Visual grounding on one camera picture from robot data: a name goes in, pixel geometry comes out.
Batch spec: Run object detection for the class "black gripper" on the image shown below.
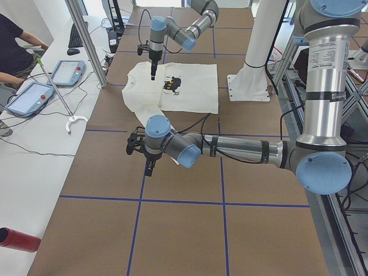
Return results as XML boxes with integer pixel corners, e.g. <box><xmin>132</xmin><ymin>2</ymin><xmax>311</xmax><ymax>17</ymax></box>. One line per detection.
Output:
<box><xmin>144</xmin><ymin>150</ymin><xmax>159</xmax><ymax>177</ymax></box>
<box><xmin>149</xmin><ymin>49</ymin><xmax>162</xmax><ymax>81</ymax></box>

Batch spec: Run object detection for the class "cream cat print t-shirt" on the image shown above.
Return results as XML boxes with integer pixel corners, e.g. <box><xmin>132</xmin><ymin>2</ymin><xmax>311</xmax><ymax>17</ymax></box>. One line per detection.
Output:
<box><xmin>122</xmin><ymin>62</ymin><xmax>219</xmax><ymax>168</ymax></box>

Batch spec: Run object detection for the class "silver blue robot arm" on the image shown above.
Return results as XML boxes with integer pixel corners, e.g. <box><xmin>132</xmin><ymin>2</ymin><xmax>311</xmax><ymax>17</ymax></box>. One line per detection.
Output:
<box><xmin>147</xmin><ymin>0</ymin><xmax>219</xmax><ymax>80</ymax></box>
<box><xmin>139</xmin><ymin>1</ymin><xmax>366</xmax><ymax>195</ymax></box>

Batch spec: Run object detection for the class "black keyboard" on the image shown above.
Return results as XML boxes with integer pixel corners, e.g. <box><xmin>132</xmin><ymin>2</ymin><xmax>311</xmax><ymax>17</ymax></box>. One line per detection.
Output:
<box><xmin>68</xmin><ymin>24</ymin><xmax>83</xmax><ymax>48</ymax></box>

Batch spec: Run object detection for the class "black computer mouse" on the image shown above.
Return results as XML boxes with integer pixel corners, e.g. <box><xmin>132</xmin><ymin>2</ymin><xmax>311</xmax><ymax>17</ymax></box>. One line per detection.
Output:
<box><xmin>67</xmin><ymin>48</ymin><xmax>80</xmax><ymax>56</ymax></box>

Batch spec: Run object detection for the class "far blue teach pendant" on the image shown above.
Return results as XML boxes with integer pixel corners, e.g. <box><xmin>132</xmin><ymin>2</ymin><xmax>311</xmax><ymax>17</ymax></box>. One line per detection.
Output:
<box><xmin>51</xmin><ymin>60</ymin><xmax>86</xmax><ymax>87</ymax></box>

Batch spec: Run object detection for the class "blue teach pendant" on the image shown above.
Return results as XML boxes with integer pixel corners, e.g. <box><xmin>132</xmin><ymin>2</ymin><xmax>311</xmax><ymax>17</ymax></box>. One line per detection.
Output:
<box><xmin>5</xmin><ymin>82</ymin><xmax>55</xmax><ymax>117</ymax></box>
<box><xmin>51</xmin><ymin>60</ymin><xmax>86</xmax><ymax>87</ymax></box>

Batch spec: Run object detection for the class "white hook reacher stick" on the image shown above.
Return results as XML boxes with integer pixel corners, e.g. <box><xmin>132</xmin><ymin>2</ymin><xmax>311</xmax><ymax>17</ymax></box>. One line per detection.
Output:
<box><xmin>36</xmin><ymin>58</ymin><xmax>88</xmax><ymax>135</ymax></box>

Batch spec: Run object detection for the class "near blue teach pendant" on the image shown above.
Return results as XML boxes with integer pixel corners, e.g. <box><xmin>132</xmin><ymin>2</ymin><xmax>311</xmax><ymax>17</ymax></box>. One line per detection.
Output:
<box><xmin>5</xmin><ymin>82</ymin><xmax>55</xmax><ymax>117</ymax></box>

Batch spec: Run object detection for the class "seated person in black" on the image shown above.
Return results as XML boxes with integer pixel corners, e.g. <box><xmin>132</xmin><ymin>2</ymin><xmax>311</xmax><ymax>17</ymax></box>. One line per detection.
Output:
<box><xmin>0</xmin><ymin>13</ymin><xmax>49</xmax><ymax>137</ymax></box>

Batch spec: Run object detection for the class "red cylinder bottle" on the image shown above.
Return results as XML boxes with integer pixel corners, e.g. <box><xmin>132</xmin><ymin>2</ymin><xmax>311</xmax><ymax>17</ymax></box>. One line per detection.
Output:
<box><xmin>1</xmin><ymin>227</ymin><xmax>41</xmax><ymax>252</ymax></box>

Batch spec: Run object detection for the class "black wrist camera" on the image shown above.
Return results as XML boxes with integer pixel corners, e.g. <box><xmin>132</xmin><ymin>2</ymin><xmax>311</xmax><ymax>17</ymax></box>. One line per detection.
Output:
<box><xmin>137</xmin><ymin>40</ymin><xmax>150</xmax><ymax>56</ymax></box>
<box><xmin>126</xmin><ymin>129</ymin><xmax>145</xmax><ymax>155</ymax></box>

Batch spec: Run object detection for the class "aluminium frame post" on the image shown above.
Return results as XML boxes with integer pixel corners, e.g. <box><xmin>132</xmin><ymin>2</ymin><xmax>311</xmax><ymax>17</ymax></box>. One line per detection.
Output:
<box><xmin>65</xmin><ymin>0</ymin><xmax>108</xmax><ymax>88</ymax></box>

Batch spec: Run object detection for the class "aluminium side frame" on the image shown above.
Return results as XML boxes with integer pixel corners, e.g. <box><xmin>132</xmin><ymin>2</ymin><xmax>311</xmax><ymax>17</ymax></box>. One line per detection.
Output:
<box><xmin>273</xmin><ymin>34</ymin><xmax>367</xmax><ymax>275</ymax></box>

